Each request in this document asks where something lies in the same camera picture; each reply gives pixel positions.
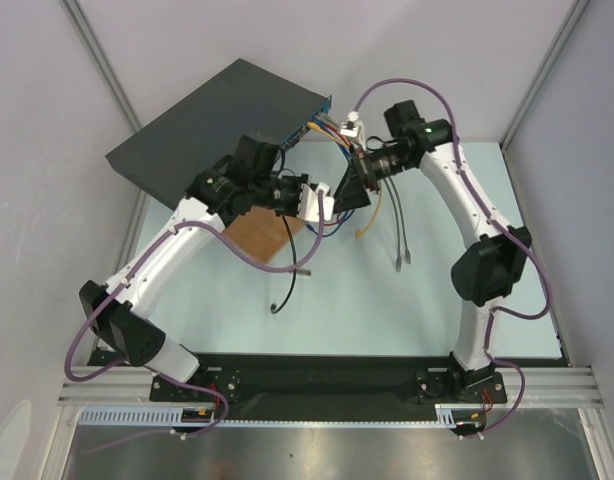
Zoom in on black cable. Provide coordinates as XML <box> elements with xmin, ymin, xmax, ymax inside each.
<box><xmin>267</xmin><ymin>149</ymin><xmax>298</xmax><ymax>316</ymax></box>

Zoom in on purple cable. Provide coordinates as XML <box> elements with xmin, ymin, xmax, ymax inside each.
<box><xmin>62</xmin><ymin>189</ymin><xmax>324</xmax><ymax>443</ymax></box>
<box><xmin>353</xmin><ymin>77</ymin><xmax>553</xmax><ymax>440</ymax></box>

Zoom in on blue plugged patch cable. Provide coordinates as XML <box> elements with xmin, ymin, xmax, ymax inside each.
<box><xmin>304</xmin><ymin>117</ymin><xmax>358</xmax><ymax>238</ymax></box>

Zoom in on long grey patch cable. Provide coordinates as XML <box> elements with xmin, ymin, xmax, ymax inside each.
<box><xmin>318</xmin><ymin>115</ymin><xmax>405</xmax><ymax>273</ymax></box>

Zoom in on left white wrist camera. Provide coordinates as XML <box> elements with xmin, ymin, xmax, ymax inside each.
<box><xmin>296</xmin><ymin>182</ymin><xmax>334</xmax><ymax>222</ymax></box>

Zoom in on aluminium rail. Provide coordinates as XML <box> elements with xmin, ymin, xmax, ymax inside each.
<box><xmin>57</xmin><ymin>367</ymin><xmax>604</xmax><ymax>409</ymax></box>

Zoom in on red patch cable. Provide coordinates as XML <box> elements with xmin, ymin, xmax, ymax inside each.
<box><xmin>311</xmin><ymin>119</ymin><xmax>358</xmax><ymax>227</ymax></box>

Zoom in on white cable duct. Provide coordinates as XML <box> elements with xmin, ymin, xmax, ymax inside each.
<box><xmin>78</xmin><ymin>404</ymin><xmax>484</xmax><ymax>429</ymax></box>

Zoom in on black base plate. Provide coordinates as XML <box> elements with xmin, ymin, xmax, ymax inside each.
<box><xmin>149</xmin><ymin>353</ymin><xmax>507</xmax><ymax>419</ymax></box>

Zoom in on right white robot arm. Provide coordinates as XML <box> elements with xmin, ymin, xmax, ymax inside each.
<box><xmin>334</xmin><ymin>100</ymin><xmax>531</xmax><ymax>402</ymax></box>

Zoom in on yellow patch cable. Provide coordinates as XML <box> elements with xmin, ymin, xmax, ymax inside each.
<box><xmin>308</xmin><ymin>120</ymin><xmax>353</xmax><ymax>149</ymax></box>

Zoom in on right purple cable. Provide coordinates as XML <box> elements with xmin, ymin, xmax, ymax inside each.
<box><xmin>353</xmin><ymin>77</ymin><xmax>553</xmax><ymax>440</ymax></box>

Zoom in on orange plugged patch cable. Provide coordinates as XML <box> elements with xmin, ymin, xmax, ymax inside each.
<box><xmin>353</xmin><ymin>186</ymin><xmax>384</xmax><ymax>239</ymax></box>

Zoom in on dark grey network switch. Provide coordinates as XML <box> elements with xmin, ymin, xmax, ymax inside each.
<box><xmin>106</xmin><ymin>59</ymin><xmax>332</xmax><ymax>209</ymax></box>

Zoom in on blue patch cable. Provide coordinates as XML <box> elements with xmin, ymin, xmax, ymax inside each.
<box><xmin>304</xmin><ymin>117</ymin><xmax>358</xmax><ymax>238</ymax></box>
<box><xmin>310</xmin><ymin>119</ymin><xmax>358</xmax><ymax>221</ymax></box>

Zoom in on wooden board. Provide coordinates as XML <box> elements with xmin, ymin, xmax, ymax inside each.
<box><xmin>223</xmin><ymin>207</ymin><xmax>289</xmax><ymax>264</ymax></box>

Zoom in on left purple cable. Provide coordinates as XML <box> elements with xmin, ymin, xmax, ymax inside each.
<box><xmin>62</xmin><ymin>189</ymin><xmax>324</xmax><ymax>443</ymax></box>

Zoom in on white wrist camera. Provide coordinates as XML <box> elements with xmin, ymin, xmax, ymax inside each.
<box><xmin>296</xmin><ymin>182</ymin><xmax>334</xmax><ymax>222</ymax></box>
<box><xmin>338</xmin><ymin>111</ymin><xmax>366</xmax><ymax>149</ymax></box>

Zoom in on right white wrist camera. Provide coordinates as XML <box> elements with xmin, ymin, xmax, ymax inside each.
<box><xmin>338</xmin><ymin>111</ymin><xmax>366</xmax><ymax>149</ymax></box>

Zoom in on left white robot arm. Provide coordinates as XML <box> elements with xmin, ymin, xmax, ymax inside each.
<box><xmin>79</xmin><ymin>135</ymin><xmax>331</xmax><ymax>400</ymax></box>

